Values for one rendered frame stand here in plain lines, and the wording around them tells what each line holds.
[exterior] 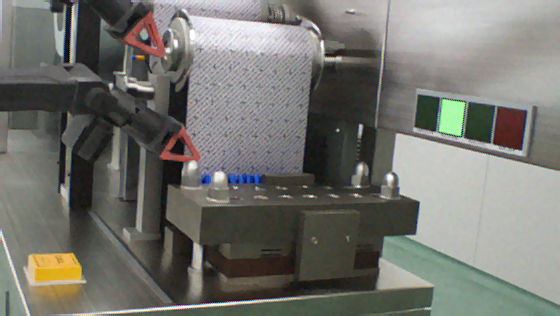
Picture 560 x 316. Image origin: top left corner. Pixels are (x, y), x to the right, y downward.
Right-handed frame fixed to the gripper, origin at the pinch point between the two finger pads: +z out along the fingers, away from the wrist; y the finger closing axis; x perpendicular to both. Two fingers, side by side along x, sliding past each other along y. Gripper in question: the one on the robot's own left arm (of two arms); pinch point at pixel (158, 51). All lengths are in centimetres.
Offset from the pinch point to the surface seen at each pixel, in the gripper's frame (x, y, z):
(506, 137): 18, 45, 33
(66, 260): -35.7, 14.5, 7.4
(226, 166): -6.9, 4.1, 22.1
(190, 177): -13.3, 12.3, 14.8
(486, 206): 111, -196, 258
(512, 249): 96, -171, 270
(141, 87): -6.1, -4.0, 3.0
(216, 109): -0.8, 4.1, 13.5
